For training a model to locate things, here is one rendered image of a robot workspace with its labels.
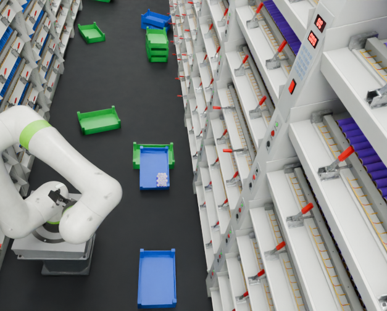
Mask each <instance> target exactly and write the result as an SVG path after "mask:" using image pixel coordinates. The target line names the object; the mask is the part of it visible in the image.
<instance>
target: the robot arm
mask: <svg viewBox="0 0 387 311"><path fill-rule="evenodd" d="M17 143H19V144H21V145H22V146H23V147H24V148H25V149H27V150H28V151H29V153H31V154H32V155H34V156H35V157H37V158H39V159H40V160H42V161H43V162H45V163H46V164H48V165H49V166H50V167H52V168H53V169H54V170H55V171H57V172H58V173H60V174H61V175H62V176H63V177H64V178H65V179H66V180H67V181H69V182H70V183H71V184H72V185H73V186H74V187H75V188H76V189H77V190H79V192H81V193H82V197H81V198H80V199H79V200H78V201H71V200H70V198H69V192H68V189H67V187H66V186H65V185H64V184H63V183H61V182H58V181H50V182H47V183H45V184H43V185H41V186H40V187H39V188H38V189H37V190H36V191H35V192H34V193H33V194H31V195H30V196H29V197H27V198H26V199H25V200H23V198H22V197H21V195H20V194H19V192H18V191H17V188H16V187H15V185H14V183H13V181H12V179H11V177H10V175H9V173H8V171H7V168H6V166H5V164H4V161H3V159H2V152H3V151H4V150H5V149H7V148H8V147H11V146H12V145H14V144H17ZM122 194H123V192H122V187H121V185H120V183H119V182H118V181H117V180H115V179H114V178H112V177H111V176H109V175H108V174H106V173H104V172H103V171H102V170H100V169H98V168H97V167H96V166H95V165H93V164H92V163H91V162H89V161H88V160H87V159H86V158H84V157H83V156H82V155H81V154H80V153H79V152H78V151H76V150H75V149H74V148H73V147H72V146H71V145H70V144H69V143H68V142H67V141H66V140H65V139H64V137H63V136H62V135H61V134H60V133H59V132H58V131H57V129H56V128H54V127H52V126H51V125H50V124H49V123H48V122H47V121H46V120H45V119H44V118H43V117H42V116H40V115H39V114H38V113H37V112H36V111H34V110H33V109H32V108H30V107H27V106H13V107H11V108H9V109H7V110H5V111H4V112H2V113H0V227H1V231H2V232H3V233H4V234H5V235H6V236H7V237H9V238H12V239H20V238H24V237H26V236H28V235H29V234H30V233H32V232H33V231H35V230H36V229H37V228H39V227H40V226H41V225H42V226H43V227H44V229H45V230H47V231H48V232H51V233H60V235H61V237H62V238H63V239H64V240H65V241H67V242H68V243H70V244H82V243H85V242H87V241H88V240H89V239H90V238H91V237H92V236H93V234H94V233H95V231H96V230H97V228H98V227H99V226H100V224H101V223H102V221H103V220H104V219H105V218H106V217H107V216H108V214H109V213H110V212H111V211H112V210H113V209H114V208H115V207H116V206H117V205H118V204H119V202H120V201H121V199H122Z"/></svg>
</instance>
